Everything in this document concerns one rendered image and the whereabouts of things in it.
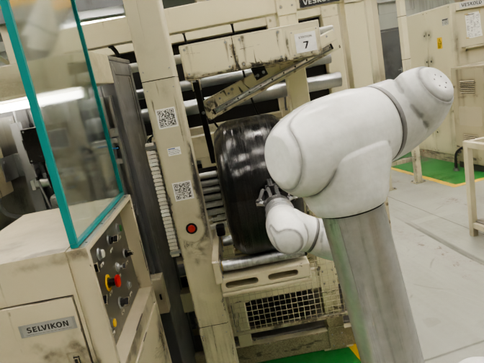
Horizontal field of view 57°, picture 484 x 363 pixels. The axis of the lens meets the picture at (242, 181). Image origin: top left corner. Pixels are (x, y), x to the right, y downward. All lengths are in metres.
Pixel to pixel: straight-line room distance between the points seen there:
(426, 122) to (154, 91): 1.19
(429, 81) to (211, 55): 1.36
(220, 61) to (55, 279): 1.16
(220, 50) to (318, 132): 1.40
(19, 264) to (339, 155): 0.90
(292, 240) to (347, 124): 0.58
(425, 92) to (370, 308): 0.34
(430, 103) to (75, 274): 0.93
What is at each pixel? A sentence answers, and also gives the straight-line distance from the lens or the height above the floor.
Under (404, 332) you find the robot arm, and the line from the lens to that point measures 0.78.
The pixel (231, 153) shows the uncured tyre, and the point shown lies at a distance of 1.63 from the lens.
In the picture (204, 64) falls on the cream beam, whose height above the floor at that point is 1.69.
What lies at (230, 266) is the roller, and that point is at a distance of 1.80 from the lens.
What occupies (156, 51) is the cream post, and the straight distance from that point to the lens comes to 1.75.
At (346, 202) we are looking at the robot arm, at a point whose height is 1.41.
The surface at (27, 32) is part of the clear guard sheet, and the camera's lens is 1.27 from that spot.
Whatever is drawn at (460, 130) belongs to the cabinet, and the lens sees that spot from 6.21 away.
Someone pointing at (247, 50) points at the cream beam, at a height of 1.71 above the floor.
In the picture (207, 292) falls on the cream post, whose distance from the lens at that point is 1.94.
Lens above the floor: 1.61
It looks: 13 degrees down
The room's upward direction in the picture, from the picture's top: 11 degrees counter-clockwise
